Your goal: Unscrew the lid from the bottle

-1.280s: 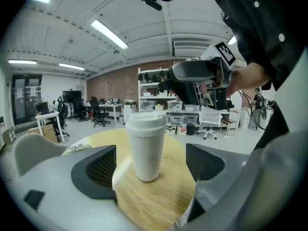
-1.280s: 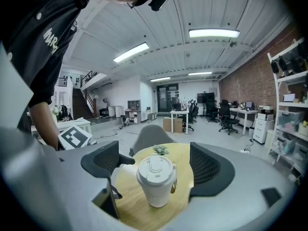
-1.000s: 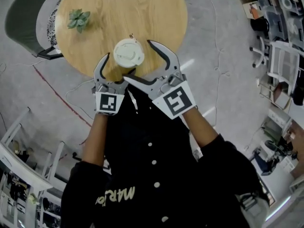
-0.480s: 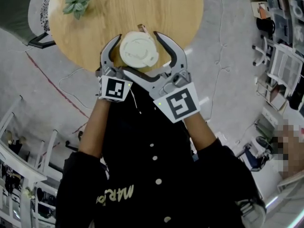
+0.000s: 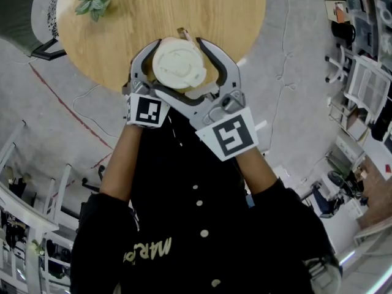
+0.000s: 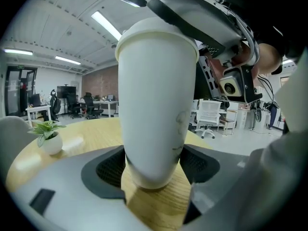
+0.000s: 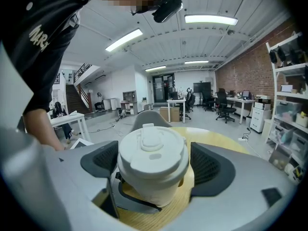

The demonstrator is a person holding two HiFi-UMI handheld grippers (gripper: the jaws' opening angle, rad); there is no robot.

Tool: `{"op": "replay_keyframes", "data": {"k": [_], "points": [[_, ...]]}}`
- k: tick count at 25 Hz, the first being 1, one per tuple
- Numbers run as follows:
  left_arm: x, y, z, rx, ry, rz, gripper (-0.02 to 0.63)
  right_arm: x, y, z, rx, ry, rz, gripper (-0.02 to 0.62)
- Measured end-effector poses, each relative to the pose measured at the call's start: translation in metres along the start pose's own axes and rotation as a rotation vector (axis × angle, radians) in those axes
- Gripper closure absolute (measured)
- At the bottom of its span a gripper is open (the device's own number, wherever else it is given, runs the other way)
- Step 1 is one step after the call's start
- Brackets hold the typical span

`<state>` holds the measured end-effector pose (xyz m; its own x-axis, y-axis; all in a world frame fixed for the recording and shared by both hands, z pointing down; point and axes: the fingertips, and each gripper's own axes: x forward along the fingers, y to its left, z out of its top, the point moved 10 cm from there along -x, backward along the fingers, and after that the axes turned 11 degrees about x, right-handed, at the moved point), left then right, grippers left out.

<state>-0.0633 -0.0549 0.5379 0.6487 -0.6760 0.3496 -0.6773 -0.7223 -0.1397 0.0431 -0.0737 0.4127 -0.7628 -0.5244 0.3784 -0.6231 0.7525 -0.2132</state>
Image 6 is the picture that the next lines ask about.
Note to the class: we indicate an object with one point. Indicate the white paper cup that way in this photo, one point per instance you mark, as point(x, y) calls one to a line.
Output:
point(154, 105)

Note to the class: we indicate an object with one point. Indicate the long white office desk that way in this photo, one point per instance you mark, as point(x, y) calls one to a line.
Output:
point(106, 102)

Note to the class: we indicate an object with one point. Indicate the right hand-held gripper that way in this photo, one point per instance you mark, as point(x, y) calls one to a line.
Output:
point(209, 78)

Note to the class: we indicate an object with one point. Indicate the black framed glass door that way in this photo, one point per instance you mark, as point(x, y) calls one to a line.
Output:
point(14, 90)

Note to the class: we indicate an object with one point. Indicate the black office chair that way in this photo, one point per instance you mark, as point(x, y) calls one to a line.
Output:
point(55, 105)
point(91, 105)
point(73, 105)

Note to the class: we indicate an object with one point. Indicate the white mesh office chair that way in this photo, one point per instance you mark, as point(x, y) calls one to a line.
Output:
point(208, 112)

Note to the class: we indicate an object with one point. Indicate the black screen on stand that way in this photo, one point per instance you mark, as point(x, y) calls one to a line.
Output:
point(66, 91)

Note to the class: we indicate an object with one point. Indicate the person's black buttoned shirt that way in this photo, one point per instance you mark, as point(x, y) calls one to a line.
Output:
point(276, 8)

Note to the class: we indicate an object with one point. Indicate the long ceiling light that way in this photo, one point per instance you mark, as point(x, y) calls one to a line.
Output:
point(18, 52)
point(67, 60)
point(106, 24)

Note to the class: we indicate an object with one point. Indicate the grey shell chair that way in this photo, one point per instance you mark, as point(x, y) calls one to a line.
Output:
point(12, 141)

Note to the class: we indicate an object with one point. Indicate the right hand-held gripper camera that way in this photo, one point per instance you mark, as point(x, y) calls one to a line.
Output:
point(232, 85)

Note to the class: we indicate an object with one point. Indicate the person's right forearm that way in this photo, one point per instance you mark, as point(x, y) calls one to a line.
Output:
point(269, 56)

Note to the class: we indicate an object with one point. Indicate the round wooden side table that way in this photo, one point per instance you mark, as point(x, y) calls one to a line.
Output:
point(154, 208)

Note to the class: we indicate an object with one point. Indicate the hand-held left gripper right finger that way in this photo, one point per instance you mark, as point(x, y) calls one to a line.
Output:
point(221, 177)

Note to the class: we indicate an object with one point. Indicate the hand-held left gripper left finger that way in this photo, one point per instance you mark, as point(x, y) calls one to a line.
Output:
point(72, 201)

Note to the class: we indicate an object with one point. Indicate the small potted green plant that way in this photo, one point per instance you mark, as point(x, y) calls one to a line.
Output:
point(49, 138)

